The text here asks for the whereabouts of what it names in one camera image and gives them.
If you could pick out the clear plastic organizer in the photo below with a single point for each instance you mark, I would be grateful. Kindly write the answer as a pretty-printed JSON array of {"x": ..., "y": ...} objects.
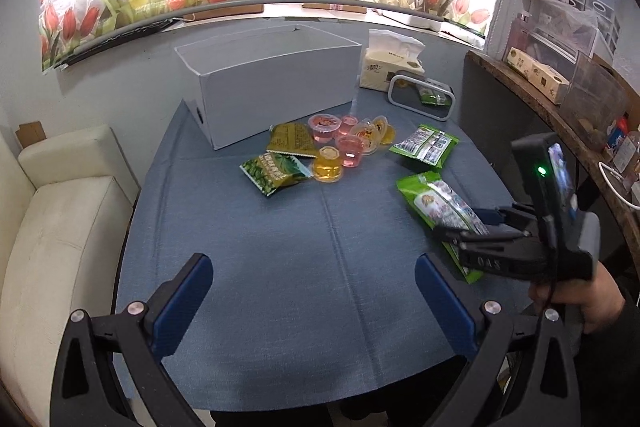
[{"x": 595, "y": 94}]

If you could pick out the white leather sofa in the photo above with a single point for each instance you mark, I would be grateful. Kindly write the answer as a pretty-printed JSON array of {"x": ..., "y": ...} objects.
[{"x": 55, "y": 232}]

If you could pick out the olive gold snack packet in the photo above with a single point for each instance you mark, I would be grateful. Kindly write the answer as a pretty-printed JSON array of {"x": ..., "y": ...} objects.
[{"x": 292, "y": 138}]

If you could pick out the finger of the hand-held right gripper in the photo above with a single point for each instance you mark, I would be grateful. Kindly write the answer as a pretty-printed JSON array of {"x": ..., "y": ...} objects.
[
  {"x": 492, "y": 218},
  {"x": 465, "y": 237}
]

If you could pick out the cardboard piece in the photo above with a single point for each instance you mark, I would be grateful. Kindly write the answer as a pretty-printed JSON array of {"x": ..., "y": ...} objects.
[{"x": 31, "y": 134}]

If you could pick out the blue tablecloth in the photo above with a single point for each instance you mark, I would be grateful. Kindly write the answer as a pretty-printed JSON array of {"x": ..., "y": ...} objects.
[{"x": 310, "y": 282}]

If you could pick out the white drawer unit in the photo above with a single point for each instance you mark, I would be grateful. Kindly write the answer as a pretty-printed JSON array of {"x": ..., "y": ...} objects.
[{"x": 597, "y": 14}]

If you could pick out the large green snack packet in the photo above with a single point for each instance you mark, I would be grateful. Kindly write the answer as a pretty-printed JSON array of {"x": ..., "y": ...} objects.
[{"x": 435, "y": 202}]

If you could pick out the yellow tissue pack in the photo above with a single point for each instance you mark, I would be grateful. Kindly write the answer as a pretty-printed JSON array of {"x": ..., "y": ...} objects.
[{"x": 387, "y": 62}]

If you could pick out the pile of jelly cups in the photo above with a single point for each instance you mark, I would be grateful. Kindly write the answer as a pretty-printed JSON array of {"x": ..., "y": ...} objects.
[{"x": 345, "y": 147}]

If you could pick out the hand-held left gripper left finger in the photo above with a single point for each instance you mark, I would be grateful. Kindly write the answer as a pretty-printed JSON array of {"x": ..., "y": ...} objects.
[{"x": 182, "y": 302}]

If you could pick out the person's right forearm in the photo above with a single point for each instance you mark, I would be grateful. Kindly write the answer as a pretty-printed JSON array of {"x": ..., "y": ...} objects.
[{"x": 625, "y": 357}]

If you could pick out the grey rimmed rectangular container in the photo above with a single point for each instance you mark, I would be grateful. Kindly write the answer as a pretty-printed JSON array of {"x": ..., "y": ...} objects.
[{"x": 421, "y": 96}]

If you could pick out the green snack packet white label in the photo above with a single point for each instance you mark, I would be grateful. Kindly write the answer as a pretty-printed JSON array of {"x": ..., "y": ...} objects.
[{"x": 425, "y": 146}]

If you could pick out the green snack packet pea print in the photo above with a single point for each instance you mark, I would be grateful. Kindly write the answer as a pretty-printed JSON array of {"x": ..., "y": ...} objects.
[{"x": 275, "y": 172}]

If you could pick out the yellow green printed box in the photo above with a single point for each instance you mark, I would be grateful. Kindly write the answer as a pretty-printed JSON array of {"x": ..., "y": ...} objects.
[{"x": 537, "y": 74}]

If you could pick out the person's right hand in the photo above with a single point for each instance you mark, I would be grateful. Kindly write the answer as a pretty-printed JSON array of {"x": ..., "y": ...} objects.
[{"x": 590, "y": 307}]

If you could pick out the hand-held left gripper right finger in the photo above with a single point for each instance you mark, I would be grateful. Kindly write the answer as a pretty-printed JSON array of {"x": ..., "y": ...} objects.
[{"x": 442, "y": 302}]

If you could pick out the grey cardboard storage box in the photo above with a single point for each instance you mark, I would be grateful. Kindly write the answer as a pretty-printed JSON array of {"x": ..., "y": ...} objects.
[{"x": 270, "y": 82}]

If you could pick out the brown cardboard box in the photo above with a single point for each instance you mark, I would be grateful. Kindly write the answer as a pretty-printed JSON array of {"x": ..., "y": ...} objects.
[
  {"x": 335, "y": 6},
  {"x": 225, "y": 11}
]

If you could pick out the wooden shelf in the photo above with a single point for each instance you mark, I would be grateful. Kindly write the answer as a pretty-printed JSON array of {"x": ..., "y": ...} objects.
[{"x": 575, "y": 127}]

